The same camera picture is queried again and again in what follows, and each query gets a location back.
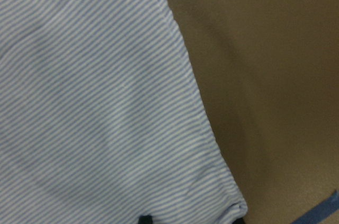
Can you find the light blue striped shirt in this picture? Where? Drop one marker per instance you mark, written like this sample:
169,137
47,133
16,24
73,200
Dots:
102,120

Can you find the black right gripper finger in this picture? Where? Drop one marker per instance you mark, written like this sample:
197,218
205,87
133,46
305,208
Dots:
147,219

